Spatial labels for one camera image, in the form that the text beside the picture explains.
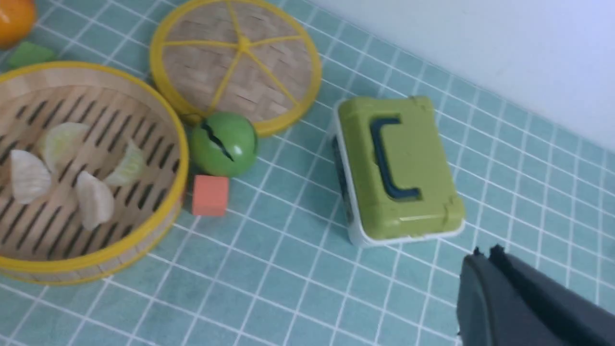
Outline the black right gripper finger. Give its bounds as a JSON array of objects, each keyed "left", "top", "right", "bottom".
[{"left": 456, "top": 245, "right": 615, "bottom": 346}]

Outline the greenish dumpling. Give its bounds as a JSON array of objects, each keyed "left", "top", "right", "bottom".
[
  {"left": 37, "top": 122, "right": 91, "bottom": 174},
  {"left": 103, "top": 139, "right": 146, "bottom": 186}
]

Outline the white dumpling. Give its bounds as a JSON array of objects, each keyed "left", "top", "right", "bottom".
[
  {"left": 10, "top": 149, "right": 52, "bottom": 205},
  {"left": 75, "top": 171, "right": 115, "bottom": 231}
]

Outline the woven bamboo steamer lid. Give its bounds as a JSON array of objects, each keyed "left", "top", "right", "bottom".
[{"left": 149, "top": 0, "right": 321, "bottom": 136}]

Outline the bamboo steamer tray yellow rim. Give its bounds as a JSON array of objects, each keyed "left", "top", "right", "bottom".
[{"left": 0, "top": 62, "right": 188, "bottom": 285}]

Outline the green lidded white box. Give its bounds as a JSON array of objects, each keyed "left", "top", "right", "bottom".
[{"left": 330, "top": 96, "right": 466, "bottom": 247}]

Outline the green checked tablecloth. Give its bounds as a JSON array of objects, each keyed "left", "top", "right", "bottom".
[{"left": 1, "top": 0, "right": 615, "bottom": 346}]

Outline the orange wooden cube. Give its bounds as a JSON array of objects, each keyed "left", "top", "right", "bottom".
[{"left": 192, "top": 174, "right": 229, "bottom": 217}]

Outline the green toy apple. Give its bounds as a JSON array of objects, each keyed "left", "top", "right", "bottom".
[{"left": 189, "top": 112, "right": 259, "bottom": 177}]

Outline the green wooden cube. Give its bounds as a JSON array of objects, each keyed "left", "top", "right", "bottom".
[{"left": 7, "top": 41, "right": 56, "bottom": 69}]

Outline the orange red toy pear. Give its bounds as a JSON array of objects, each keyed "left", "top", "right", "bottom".
[{"left": 0, "top": 0, "right": 37, "bottom": 50}]

